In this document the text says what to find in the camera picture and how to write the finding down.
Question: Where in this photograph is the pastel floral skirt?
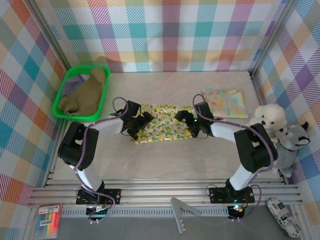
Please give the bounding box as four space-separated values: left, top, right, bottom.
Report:
201 87 249 120

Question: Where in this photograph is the lemon print skirt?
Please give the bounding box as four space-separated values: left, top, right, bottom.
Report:
131 103 198 145

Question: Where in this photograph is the olive skirt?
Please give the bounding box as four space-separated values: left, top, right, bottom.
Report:
57 67 106 117

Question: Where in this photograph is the grey purple skirt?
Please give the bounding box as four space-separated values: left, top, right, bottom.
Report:
61 74 88 97

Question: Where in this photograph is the white plush dog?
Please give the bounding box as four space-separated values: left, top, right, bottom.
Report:
244 103 288 137

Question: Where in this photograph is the green plastic basket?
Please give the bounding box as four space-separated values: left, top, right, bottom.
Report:
51 65 112 120

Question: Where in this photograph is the grey plush husky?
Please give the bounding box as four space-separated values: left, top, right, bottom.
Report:
272 121 312 178

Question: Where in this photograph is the white printed pouch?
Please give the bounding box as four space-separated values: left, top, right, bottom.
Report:
266 196 302 238

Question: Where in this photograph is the coloured marker pack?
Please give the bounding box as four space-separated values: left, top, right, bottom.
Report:
34 202 63 238

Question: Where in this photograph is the thin black left gripper cable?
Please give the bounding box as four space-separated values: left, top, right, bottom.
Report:
119 129 139 141

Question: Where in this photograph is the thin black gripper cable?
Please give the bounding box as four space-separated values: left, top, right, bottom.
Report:
119 129 139 141
192 129 209 140

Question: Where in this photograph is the thin black right gripper cable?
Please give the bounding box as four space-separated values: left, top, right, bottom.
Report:
192 129 209 140

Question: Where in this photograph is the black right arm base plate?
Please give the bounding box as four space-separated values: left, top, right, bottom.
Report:
208 186 256 204

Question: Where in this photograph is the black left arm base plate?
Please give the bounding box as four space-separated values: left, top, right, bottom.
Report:
75 187 122 205

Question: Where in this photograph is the aluminium rail frame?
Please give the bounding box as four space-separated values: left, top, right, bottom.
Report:
27 69 305 208

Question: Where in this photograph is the aluminium frame post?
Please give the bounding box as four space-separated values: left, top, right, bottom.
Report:
249 0 300 77
29 0 73 75

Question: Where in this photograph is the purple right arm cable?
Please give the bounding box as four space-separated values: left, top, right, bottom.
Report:
191 93 280 223

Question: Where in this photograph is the grey slotted cable duct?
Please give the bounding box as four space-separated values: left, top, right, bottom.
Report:
61 207 231 218

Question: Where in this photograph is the grey triangular bracket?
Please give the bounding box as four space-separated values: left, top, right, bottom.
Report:
170 196 202 235

